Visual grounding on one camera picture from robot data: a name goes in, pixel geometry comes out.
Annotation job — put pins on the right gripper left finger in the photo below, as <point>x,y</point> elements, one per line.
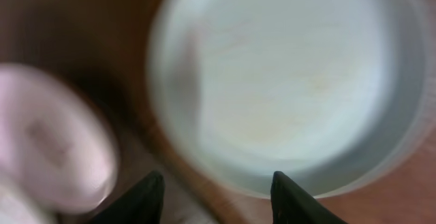
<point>142,204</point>

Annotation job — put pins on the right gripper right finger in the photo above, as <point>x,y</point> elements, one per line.
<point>291,204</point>

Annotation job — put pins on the light blue plate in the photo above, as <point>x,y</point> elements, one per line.
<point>333,93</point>

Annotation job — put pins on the pink plate with red stain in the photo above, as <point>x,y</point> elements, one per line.
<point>53,144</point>

